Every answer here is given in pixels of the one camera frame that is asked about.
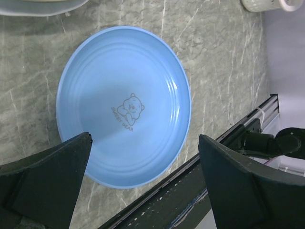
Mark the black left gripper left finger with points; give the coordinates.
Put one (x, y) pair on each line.
(44, 187)

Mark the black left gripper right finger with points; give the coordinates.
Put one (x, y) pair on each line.
(246, 194)

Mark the blue plastic plate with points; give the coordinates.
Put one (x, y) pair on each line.
(127, 88)

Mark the white perforated plastic bin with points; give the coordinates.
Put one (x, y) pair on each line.
(267, 5)

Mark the black table front frame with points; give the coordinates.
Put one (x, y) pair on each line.
(166, 202)

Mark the aluminium rail frame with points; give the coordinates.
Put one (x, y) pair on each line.
(256, 121)

